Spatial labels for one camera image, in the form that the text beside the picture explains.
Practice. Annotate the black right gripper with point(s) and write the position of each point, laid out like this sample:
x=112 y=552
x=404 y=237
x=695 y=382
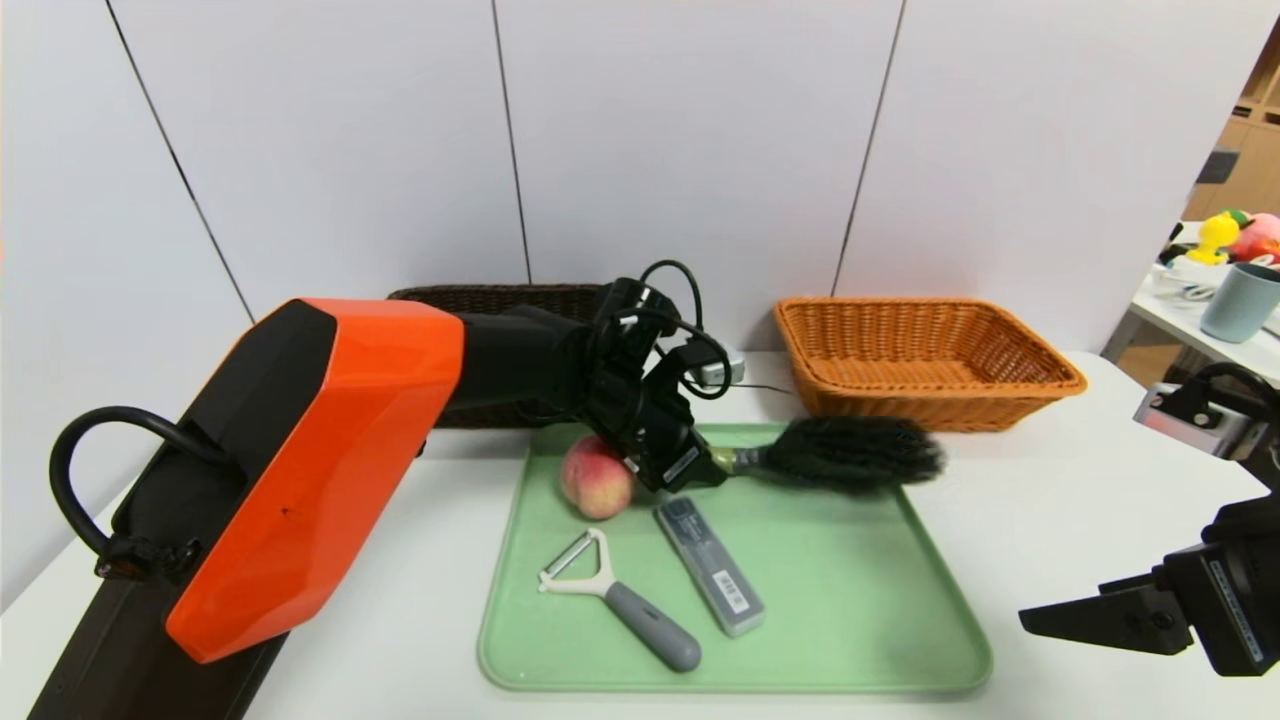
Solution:
x=1234 y=592

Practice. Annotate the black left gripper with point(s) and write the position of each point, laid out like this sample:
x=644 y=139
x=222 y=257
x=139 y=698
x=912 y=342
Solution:
x=677 y=464

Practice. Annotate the grey rectangular plastic case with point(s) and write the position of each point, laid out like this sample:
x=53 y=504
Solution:
x=710 y=565

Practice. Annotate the red yellow peach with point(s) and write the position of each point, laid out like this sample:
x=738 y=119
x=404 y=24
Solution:
x=590 y=485

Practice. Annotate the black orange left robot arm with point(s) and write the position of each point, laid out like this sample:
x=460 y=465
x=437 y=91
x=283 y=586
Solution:
x=320 y=450

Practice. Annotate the orange wicker basket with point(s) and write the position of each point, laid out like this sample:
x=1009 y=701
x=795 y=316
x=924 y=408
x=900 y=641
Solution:
x=900 y=410

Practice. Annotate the dark brown wicker basket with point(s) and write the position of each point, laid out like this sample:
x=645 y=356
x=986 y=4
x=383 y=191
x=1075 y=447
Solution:
x=500 y=298

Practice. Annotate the light green plastic tray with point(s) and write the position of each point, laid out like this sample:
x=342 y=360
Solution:
x=850 y=600

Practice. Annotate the white side table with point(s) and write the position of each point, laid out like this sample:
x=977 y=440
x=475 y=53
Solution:
x=1160 y=318

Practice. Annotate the blue grey cup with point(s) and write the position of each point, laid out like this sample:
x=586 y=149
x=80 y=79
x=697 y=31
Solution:
x=1240 y=303

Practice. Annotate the yellow plush toy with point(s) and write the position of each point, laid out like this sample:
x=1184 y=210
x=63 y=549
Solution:
x=1212 y=238

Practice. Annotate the pink plush toy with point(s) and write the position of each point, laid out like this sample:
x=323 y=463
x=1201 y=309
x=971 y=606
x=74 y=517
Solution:
x=1260 y=238

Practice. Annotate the wooden shelf cabinet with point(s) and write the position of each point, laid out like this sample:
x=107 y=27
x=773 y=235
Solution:
x=1250 y=170

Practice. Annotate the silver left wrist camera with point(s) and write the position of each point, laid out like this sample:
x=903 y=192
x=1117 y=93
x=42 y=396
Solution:
x=722 y=370

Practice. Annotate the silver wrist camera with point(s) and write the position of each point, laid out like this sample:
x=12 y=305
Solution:
x=722 y=370
x=1185 y=425

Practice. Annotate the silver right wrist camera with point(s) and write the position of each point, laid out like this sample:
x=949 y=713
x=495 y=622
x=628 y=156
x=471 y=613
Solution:
x=1185 y=425

